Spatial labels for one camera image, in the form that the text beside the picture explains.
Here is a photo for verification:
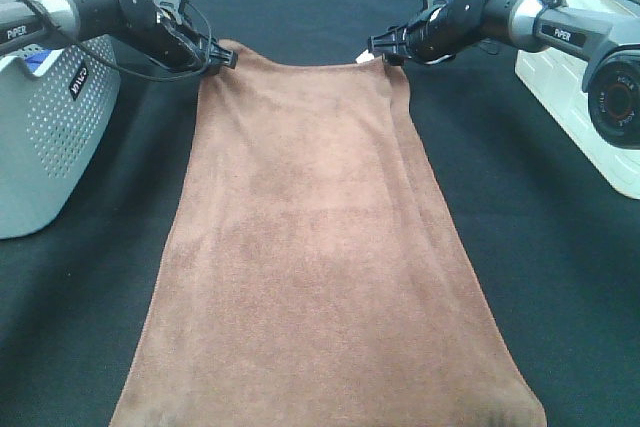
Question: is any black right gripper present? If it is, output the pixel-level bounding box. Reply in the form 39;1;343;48
367;26;411;66

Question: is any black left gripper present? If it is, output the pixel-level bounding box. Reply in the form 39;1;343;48
193;39;237;76

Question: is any brown towel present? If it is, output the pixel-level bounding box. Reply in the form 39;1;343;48
111;42;547;426

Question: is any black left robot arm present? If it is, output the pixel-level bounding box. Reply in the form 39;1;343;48
1;0;237;78

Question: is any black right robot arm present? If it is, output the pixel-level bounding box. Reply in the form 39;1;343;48
367;0;639;149

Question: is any blue towel in basket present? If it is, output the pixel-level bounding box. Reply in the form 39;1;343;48
24;49;62;76

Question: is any grey perforated laundry basket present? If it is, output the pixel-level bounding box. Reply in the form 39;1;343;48
0;0;123;241

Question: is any white plastic storage box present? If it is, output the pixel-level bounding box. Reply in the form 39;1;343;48
514;0;640;202

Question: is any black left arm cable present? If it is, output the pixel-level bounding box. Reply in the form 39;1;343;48
0;0;214;83

